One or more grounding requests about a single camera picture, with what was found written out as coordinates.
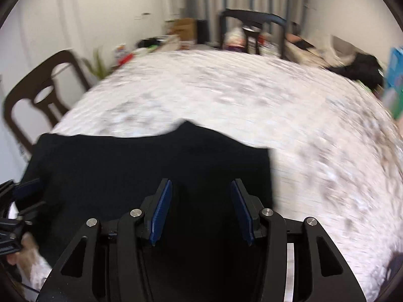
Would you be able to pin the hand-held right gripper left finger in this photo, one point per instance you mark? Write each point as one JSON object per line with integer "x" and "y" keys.
{"x": 161, "y": 210}

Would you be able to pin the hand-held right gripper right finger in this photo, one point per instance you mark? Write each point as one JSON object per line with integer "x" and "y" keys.
{"x": 241, "y": 210}

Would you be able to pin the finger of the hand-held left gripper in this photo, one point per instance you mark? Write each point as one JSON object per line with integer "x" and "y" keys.
{"x": 31, "y": 210}
{"x": 29, "y": 188}

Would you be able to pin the black pants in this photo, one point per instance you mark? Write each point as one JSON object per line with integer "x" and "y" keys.
{"x": 126, "y": 163}

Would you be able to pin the person's left forearm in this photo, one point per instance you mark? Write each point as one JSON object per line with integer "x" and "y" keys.
{"x": 36, "y": 273}

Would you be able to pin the person's left hand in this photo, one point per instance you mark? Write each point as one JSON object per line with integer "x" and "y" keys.
{"x": 27, "y": 247}

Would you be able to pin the dark wooden chair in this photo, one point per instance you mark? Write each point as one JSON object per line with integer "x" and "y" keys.
{"x": 64, "y": 66}
{"x": 252, "y": 17}

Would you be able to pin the green potted plant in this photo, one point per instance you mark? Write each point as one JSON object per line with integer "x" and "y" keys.
{"x": 99, "y": 64}

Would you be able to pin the white plastic bag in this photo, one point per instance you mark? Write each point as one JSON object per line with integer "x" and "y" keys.
{"x": 235, "y": 39}

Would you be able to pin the cardboard box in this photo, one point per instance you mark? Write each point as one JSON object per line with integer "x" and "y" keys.
{"x": 184, "y": 30}

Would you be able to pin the black speaker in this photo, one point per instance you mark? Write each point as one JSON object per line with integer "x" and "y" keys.
{"x": 202, "y": 31}

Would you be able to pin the black bag on sofa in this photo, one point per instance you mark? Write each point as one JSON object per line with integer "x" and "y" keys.
{"x": 362, "y": 69}

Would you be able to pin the green plastic bottle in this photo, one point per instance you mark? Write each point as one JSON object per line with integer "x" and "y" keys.
{"x": 395, "y": 102}

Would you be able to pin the white cloth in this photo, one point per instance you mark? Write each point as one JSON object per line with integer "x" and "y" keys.
{"x": 341, "y": 50}

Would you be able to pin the blue plastic bottle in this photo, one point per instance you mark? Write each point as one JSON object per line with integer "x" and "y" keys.
{"x": 396, "y": 67}

